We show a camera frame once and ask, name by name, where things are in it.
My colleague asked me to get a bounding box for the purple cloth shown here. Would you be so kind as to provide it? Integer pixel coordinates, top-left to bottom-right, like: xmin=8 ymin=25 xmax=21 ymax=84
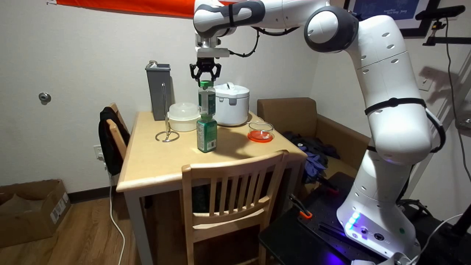
xmin=283 ymin=130 xmax=339 ymax=183

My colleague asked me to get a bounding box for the grey bin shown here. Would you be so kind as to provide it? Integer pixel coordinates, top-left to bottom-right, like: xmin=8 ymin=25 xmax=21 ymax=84
xmin=144 ymin=59 xmax=176 ymax=122

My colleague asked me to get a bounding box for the red banner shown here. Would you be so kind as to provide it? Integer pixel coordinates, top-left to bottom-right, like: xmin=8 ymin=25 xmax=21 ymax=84
xmin=55 ymin=0 xmax=197 ymax=19

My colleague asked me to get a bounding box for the brown sofa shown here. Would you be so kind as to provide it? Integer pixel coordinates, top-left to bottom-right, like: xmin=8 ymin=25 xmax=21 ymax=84
xmin=256 ymin=96 xmax=372 ymax=183

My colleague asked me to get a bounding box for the black camera stand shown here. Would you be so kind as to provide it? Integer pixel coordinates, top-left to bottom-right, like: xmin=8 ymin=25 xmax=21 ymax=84
xmin=414 ymin=5 xmax=471 ymax=168

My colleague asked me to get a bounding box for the glass bowl with orange base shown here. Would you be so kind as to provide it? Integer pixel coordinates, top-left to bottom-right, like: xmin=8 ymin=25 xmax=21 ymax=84
xmin=245 ymin=121 xmax=275 ymax=145

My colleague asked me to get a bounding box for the orange-handled clamp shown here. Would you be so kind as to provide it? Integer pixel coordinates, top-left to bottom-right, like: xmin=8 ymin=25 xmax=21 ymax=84
xmin=288 ymin=193 xmax=314 ymax=221

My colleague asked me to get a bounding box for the wooden slat-back chair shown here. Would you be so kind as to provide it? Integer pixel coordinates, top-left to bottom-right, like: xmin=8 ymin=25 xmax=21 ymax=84
xmin=180 ymin=149 xmax=291 ymax=265

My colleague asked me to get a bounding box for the wire paper towel holder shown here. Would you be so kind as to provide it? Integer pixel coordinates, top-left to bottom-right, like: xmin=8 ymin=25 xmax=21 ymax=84
xmin=154 ymin=117 xmax=180 ymax=145

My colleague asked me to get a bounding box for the white lidded plastic container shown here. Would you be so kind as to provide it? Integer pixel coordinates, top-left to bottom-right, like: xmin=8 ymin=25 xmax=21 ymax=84
xmin=166 ymin=102 xmax=201 ymax=134

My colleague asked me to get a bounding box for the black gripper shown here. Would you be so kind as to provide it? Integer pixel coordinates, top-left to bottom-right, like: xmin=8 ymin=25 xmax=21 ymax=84
xmin=189 ymin=56 xmax=222 ymax=83

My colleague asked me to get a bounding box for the green square bottle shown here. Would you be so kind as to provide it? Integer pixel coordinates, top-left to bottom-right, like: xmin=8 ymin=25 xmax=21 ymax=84
xmin=195 ymin=114 xmax=219 ymax=155

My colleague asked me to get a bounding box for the white rice cooker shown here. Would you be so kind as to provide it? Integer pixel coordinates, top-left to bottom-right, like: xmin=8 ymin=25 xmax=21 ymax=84
xmin=213 ymin=81 xmax=251 ymax=128

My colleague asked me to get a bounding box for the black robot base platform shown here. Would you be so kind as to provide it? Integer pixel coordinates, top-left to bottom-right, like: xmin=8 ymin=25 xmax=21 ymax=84
xmin=257 ymin=171 xmax=471 ymax=265

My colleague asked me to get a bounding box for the light wooden table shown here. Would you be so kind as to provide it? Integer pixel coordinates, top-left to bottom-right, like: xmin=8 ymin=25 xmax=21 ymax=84
xmin=114 ymin=109 xmax=307 ymax=265

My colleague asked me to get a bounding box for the framed blue poster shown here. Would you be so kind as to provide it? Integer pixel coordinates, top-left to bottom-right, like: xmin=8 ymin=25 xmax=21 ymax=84
xmin=342 ymin=0 xmax=429 ymax=33

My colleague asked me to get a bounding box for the white power cable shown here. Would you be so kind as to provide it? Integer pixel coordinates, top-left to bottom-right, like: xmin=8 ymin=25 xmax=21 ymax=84
xmin=107 ymin=181 xmax=127 ymax=265

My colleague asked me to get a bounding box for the cardboard box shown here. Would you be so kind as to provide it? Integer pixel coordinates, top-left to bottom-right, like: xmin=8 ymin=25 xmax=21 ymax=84
xmin=0 ymin=178 xmax=72 ymax=249

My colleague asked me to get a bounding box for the wooden chair with jacket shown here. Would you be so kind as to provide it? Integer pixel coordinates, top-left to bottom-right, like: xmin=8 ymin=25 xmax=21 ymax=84
xmin=104 ymin=102 xmax=132 ymax=164

